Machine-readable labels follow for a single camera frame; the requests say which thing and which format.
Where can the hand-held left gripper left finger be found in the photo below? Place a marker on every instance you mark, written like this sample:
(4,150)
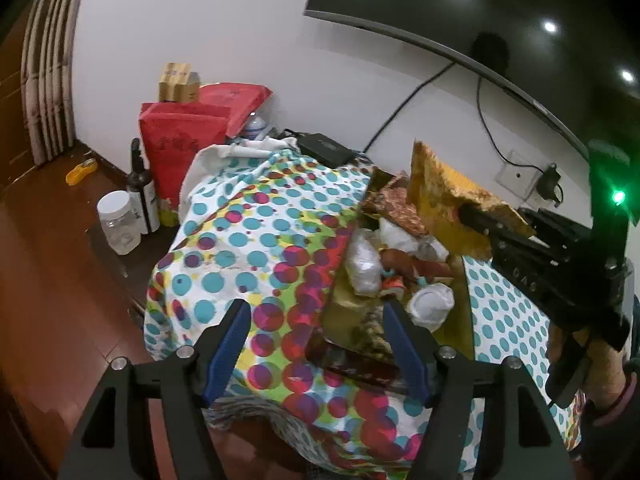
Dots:
(230,355)

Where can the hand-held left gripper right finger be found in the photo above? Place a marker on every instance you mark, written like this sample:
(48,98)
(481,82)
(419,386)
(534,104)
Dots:
(405,355)

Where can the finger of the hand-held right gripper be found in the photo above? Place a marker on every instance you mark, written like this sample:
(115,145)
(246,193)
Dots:
(480,217)

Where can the camouflage patterned ball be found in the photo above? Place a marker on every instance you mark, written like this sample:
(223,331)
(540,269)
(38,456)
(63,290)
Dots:
(372,325)

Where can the yellow snack bag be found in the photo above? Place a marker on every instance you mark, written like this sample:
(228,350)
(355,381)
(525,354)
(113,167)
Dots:
(440,185)

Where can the white cloth roll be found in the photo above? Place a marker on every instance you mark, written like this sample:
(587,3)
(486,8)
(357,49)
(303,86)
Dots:
(430,305)

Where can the gold tin box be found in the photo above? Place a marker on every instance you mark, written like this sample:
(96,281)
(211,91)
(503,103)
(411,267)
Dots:
(457,320)

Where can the brown patterned box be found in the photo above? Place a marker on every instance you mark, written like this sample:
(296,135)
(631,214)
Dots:
(400,205)

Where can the brown doll figurine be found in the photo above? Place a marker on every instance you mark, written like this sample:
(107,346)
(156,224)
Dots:
(400,262)

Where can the person's right forearm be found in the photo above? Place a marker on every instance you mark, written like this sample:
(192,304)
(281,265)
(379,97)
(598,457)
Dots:
(610,435)

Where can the person's right hand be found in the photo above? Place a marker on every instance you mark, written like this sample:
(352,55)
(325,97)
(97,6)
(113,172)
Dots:
(605,370)

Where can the black charger plug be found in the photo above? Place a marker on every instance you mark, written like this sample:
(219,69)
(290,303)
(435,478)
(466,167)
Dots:
(550,180)

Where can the polka-dot tablecloth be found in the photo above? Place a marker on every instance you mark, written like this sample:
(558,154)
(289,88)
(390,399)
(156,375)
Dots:
(240,240)

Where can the black set-top box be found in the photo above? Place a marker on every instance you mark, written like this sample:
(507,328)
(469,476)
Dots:
(325,149)

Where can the clear jar white lid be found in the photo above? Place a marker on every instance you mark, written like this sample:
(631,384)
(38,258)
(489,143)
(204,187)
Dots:
(117,220)

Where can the dark glass bottle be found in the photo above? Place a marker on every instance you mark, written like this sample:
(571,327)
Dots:
(142,195)

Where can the large red bag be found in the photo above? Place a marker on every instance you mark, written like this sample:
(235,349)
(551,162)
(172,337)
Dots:
(175,155)

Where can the black television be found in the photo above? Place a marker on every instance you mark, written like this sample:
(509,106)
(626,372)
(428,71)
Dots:
(475,10)

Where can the blue white jar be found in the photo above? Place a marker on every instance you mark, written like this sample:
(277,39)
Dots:
(257,127)

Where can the yellow utility knife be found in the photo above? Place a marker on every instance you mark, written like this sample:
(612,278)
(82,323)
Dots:
(81,171)

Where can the flat red bag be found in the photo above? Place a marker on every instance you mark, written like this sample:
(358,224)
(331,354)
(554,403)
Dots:
(235,102)

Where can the tan cardboard box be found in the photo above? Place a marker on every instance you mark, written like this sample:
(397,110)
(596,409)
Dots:
(172,80)
(192,87)

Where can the white wall outlet plate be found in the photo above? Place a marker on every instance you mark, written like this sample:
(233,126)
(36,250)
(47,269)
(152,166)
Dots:
(515,175)

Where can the fluted wooden door frame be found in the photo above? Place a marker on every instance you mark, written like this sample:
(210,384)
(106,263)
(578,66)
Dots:
(50,60)

